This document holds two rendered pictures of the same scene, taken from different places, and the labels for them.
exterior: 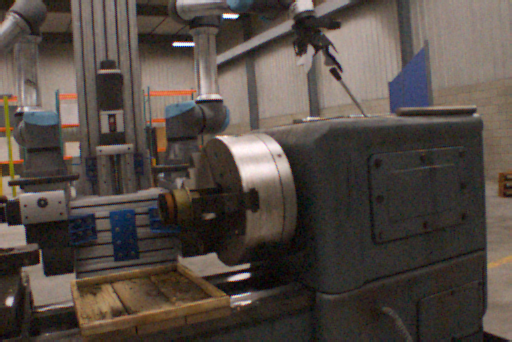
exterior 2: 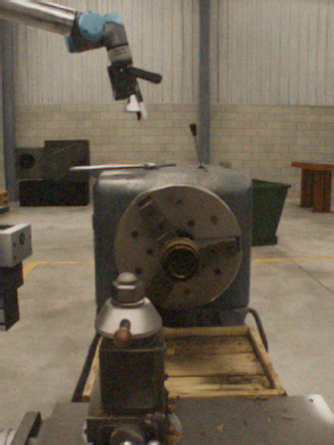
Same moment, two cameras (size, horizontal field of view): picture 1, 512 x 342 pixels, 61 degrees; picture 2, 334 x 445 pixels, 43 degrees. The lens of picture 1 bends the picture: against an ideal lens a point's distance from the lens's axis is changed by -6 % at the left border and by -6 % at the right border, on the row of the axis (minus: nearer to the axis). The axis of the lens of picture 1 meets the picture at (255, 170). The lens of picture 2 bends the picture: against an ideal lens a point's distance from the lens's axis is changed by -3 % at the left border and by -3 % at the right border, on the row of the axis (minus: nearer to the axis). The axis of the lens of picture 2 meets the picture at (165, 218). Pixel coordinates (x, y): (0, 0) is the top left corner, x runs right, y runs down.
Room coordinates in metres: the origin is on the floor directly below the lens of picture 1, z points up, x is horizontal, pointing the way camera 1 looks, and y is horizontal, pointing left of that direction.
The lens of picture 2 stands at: (0.69, 1.04, 1.33)
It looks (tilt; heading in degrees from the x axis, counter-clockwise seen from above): 9 degrees down; 295
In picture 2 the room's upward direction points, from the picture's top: straight up
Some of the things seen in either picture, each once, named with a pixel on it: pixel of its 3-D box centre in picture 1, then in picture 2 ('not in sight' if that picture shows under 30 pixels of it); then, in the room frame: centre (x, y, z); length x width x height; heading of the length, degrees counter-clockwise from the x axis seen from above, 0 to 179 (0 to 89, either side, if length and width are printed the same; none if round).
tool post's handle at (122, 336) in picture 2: not in sight; (123, 333); (0.91, 0.67, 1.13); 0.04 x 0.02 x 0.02; 116
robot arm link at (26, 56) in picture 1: (27, 75); not in sight; (1.63, 0.82, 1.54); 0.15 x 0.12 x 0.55; 41
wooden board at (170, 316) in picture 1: (141, 296); (181, 364); (1.01, 0.28, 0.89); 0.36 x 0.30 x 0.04; 26
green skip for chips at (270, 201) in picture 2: not in sight; (237, 211); (2.37, -4.89, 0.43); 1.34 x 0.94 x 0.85; 130
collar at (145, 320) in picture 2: not in sight; (127, 313); (0.93, 0.63, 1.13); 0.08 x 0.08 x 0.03
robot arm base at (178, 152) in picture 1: (182, 150); not in sight; (1.70, 0.26, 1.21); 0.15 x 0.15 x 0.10
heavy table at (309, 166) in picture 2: not in sight; (310, 185); (1.81, -8.98, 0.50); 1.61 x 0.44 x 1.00; 118
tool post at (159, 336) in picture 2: not in sight; (133, 362); (0.93, 0.62, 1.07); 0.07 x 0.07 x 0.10; 26
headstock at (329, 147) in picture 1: (362, 189); (168, 224); (1.31, -0.31, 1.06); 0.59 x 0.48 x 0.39; 116
